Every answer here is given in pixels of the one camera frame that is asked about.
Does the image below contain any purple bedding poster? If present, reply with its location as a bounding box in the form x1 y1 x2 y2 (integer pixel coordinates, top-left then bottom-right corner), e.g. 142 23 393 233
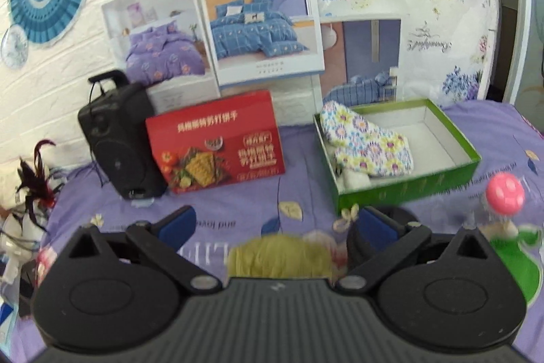
101 0 220 113

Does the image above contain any black portable speaker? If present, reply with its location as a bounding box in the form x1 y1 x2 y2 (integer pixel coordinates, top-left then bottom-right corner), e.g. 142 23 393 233
78 69 167 200

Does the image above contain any white floral packaged bedding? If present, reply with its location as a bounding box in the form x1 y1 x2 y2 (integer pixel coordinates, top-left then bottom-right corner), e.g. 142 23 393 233
318 0 496 106

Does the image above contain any dark feather decoration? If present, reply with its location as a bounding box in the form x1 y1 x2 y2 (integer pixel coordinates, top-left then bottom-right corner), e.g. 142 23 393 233
17 139 63 232

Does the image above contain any pink lid glass jar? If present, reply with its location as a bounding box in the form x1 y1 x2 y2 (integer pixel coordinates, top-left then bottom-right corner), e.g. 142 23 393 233
464 172 526 241

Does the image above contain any green cardboard box tray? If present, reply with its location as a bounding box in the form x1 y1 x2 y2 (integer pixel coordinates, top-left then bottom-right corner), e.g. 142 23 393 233
313 99 481 214

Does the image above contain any olive green fuzzy cloth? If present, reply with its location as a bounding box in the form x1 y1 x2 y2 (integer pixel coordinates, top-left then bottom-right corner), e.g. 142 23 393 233
227 234 339 281

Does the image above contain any red snack box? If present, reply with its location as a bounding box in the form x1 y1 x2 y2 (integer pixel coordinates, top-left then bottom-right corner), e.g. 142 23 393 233
146 90 286 194

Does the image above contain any blue door bedding poster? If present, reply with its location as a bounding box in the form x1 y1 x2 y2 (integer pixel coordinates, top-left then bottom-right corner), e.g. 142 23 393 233
320 18 401 107

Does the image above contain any floral quilted oven mitt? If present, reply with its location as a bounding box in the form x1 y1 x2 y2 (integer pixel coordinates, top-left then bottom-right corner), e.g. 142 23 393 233
319 101 414 178

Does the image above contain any purple floral bedsheet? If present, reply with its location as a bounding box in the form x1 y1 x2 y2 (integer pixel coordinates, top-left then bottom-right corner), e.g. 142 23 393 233
0 98 544 363

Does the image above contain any small pale paper fan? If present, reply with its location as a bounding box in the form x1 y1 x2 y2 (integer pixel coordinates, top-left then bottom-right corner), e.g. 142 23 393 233
1 24 29 70

